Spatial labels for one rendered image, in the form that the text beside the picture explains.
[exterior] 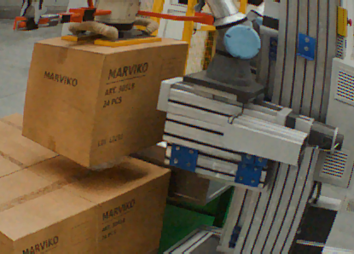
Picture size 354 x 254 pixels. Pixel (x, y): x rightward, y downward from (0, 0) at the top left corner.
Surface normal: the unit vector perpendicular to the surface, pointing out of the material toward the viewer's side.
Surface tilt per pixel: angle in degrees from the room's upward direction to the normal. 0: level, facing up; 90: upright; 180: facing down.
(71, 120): 90
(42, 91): 90
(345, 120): 90
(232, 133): 90
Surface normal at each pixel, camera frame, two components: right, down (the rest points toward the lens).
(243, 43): 0.09, 0.38
